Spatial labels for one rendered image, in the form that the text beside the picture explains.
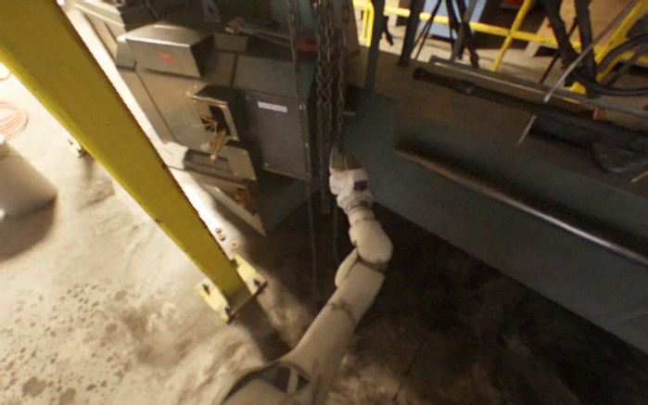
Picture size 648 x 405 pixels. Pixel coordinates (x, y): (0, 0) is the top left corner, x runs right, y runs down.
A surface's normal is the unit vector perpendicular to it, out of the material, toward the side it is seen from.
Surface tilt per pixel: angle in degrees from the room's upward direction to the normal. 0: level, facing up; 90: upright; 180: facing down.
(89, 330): 0
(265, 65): 45
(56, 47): 90
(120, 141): 90
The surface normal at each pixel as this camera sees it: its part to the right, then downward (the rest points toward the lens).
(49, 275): -0.01, -0.63
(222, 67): -0.25, 0.07
